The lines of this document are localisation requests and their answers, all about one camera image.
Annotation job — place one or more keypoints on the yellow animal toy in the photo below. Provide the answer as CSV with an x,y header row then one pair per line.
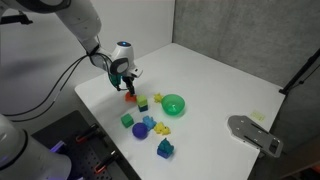
x,y
161,128

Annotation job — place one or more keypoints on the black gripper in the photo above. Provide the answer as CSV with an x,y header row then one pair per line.
x,y
116,79

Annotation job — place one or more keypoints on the black tripod pole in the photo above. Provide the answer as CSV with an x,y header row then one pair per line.
x,y
301,73

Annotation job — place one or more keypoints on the grey metal mounting plate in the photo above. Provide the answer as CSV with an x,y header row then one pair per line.
x,y
253,134

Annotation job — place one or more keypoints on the teal toy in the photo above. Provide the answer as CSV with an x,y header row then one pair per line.
x,y
166,145

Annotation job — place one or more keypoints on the orange toy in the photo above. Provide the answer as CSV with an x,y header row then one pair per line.
x,y
129,98

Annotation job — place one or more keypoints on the green cube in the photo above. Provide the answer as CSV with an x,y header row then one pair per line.
x,y
127,120

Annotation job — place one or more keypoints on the purple lit strip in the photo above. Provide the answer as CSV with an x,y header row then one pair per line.
x,y
57,146

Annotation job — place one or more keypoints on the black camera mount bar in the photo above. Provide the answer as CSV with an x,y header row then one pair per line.
x,y
16,20

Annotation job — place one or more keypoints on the pale yellow sticker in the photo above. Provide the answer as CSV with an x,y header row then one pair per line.
x,y
257,115

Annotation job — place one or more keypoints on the light green block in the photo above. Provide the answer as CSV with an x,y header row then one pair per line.
x,y
142,100

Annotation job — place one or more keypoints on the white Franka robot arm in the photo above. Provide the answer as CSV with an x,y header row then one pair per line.
x,y
80,20

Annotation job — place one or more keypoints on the light blue toy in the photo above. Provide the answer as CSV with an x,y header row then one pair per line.
x,y
149,122

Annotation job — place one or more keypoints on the black perforated board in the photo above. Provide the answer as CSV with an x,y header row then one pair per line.
x,y
85,156

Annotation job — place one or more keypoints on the yellow star toy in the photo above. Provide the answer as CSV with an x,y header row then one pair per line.
x,y
158,97

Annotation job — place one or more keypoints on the green plastic bowl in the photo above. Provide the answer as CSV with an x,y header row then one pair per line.
x,y
173,106

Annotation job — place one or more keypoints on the purple ball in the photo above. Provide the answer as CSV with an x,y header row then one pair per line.
x,y
139,130

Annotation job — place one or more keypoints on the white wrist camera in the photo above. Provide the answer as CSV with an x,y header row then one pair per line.
x,y
136,72

